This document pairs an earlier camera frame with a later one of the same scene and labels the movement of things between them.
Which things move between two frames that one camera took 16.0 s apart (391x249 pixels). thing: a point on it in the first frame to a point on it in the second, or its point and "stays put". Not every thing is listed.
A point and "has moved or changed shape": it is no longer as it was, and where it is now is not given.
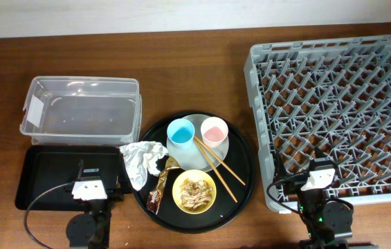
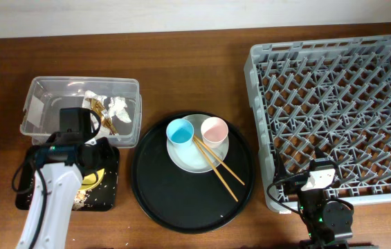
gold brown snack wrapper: x=153 y=198 to x=105 y=119
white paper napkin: x=140 y=157 to x=117 y=109
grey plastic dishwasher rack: x=352 y=100 stays put
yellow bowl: x=194 y=191 has moved or changed shape
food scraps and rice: x=195 y=194 to x=79 y=199
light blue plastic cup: x=181 y=133 stays put
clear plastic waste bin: x=78 y=111 stays put
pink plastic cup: x=214 y=131 stays put
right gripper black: x=294 y=184 stays put
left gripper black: x=116 y=195 to x=109 y=155
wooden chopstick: x=220 y=159 stays put
